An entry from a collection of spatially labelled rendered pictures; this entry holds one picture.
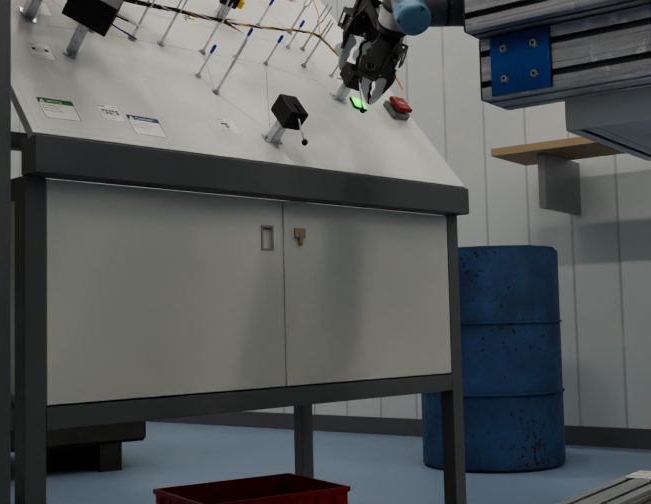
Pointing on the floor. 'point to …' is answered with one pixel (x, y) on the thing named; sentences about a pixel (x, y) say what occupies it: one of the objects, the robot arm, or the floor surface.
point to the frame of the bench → (28, 269)
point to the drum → (506, 363)
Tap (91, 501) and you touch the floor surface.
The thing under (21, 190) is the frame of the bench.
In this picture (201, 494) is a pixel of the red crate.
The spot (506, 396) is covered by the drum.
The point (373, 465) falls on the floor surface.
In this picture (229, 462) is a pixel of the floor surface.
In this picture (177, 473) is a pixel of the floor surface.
